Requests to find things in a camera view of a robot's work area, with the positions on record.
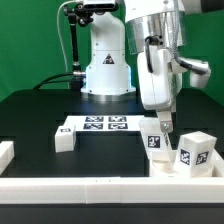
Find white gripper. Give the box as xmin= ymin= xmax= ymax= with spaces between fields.
xmin=137 ymin=46 xmax=182 ymax=132

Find white round stool seat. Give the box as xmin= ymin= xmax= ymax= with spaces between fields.
xmin=148 ymin=149 xmax=214 ymax=178

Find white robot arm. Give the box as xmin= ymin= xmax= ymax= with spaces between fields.
xmin=82 ymin=0 xmax=224 ymax=132

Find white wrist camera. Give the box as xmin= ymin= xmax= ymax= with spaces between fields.
xmin=176 ymin=57 xmax=211 ymax=88

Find white right fence rail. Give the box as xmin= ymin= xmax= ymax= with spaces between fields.
xmin=212 ymin=153 xmax=224 ymax=178

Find white fence rail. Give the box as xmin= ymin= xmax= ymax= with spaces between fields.
xmin=212 ymin=153 xmax=224 ymax=178
xmin=0 ymin=141 xmax=15 ymax=175
xmin=0 ymin=177 xmax=224 ymax=204

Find white marker base plate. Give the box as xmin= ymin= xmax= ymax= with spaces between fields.
xmin=64 ymin=115 xmax=143 ymax=132

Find white front fence rail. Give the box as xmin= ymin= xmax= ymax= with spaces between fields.
xmin=0 ymin=177 xmax=224 ymax=204

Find black cables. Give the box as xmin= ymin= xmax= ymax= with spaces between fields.
xmin=33 ymin=71 xmax=87 ymax=90

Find white cable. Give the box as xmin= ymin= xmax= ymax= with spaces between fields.
xmin=56 ymin=0 xmax=84 ymax=73

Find white left fence rail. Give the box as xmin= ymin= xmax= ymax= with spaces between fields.
xmin=0 ymin=141 xmax=15 ymax=175

